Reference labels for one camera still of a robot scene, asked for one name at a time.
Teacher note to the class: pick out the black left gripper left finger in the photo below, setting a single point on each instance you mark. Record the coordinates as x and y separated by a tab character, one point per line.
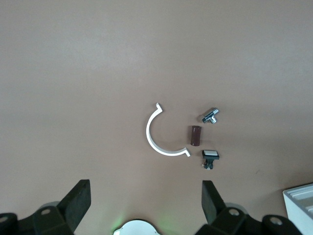
71	208

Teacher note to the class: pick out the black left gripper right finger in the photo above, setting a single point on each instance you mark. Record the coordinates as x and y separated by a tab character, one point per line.
217	213

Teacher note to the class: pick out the white drawer cabinet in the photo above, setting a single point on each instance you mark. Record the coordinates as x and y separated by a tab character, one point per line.
300	213

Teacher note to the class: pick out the dark brown cylinder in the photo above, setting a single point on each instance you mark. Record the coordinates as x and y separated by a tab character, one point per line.
194	135

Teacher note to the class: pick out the chrome metal tee fitting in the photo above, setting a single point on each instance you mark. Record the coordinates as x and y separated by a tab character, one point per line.
210	115

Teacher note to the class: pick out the black switch with white cap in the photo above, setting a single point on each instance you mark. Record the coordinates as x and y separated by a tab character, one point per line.
210	154

